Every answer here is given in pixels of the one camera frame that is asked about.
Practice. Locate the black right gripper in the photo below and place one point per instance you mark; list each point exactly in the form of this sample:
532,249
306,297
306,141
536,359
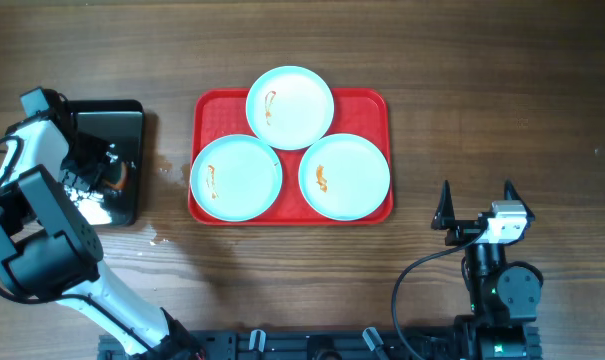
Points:
468,225

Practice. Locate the white plate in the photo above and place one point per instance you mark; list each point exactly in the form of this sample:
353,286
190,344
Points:
236,178
289,108
344,177

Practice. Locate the orange green sponge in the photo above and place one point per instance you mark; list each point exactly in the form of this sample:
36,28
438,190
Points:
116,176

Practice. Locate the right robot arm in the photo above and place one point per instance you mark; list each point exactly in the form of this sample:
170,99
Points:
504,295

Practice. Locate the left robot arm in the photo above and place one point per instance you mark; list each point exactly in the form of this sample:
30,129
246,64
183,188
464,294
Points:
49,252

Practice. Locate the red plastic tray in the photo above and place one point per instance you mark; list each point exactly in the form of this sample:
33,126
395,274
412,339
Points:
360,111

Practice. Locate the black water basin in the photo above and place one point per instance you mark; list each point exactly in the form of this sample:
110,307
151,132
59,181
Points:
114,131

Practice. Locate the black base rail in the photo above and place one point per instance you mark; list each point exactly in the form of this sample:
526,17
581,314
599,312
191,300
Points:
433,343

